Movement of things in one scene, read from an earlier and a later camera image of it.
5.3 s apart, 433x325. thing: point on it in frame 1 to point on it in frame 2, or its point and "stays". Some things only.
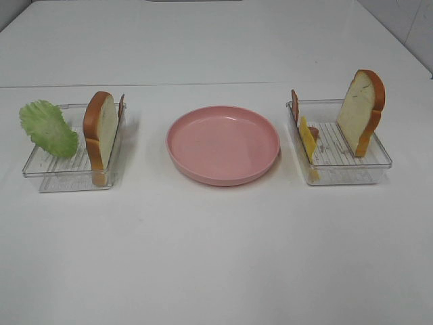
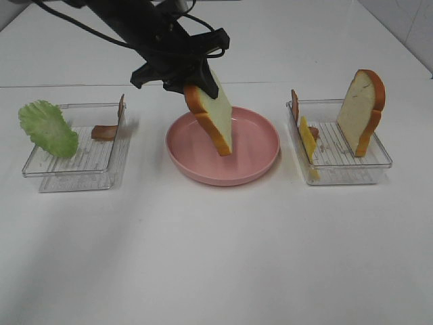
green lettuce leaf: [45, 124] stays
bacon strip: [295, 110] stays
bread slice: [100, 126] to [214, 114]
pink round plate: [222, 145] stays
